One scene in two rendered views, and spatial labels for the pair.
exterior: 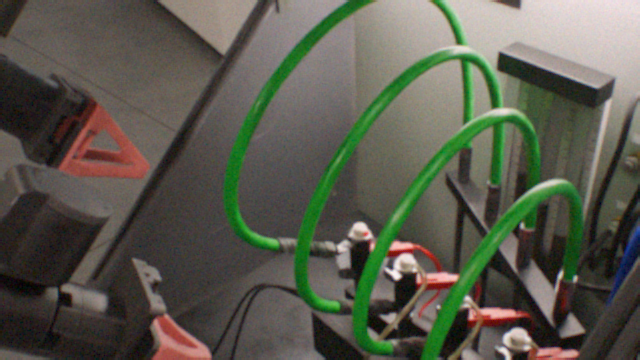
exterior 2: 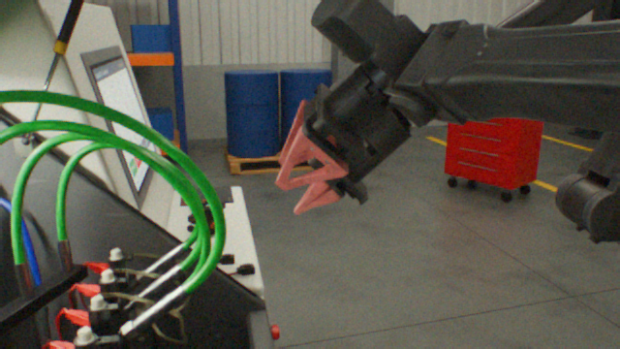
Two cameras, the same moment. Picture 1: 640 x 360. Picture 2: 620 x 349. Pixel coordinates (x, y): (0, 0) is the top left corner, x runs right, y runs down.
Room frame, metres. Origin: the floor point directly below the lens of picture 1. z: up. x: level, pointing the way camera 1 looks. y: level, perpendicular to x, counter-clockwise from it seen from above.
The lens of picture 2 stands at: (1.03, 0.47, 1.49)
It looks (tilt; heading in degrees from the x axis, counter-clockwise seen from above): 17 degrees down; 208
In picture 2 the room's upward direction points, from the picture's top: straight up
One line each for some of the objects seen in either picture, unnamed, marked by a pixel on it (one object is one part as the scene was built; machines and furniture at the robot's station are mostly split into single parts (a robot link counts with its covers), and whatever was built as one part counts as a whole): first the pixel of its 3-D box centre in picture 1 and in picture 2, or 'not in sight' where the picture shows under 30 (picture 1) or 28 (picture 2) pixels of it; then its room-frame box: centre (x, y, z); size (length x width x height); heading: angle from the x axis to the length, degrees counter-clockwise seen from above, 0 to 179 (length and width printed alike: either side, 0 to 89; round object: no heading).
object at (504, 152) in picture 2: not in sight; (491, 146); (-3.78, -0.20, 0.43); 0.70 x 0.46 x 0.86; 69
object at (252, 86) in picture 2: not in sight; (279, 117); (-3.78, -2.47, 0.51); 1.20 x 0.85 x 1.02; 132
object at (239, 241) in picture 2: not in sight; (208, 232); (0.04, -0.37, 0.97); 0.70 x 0.22 x 0.03; 39
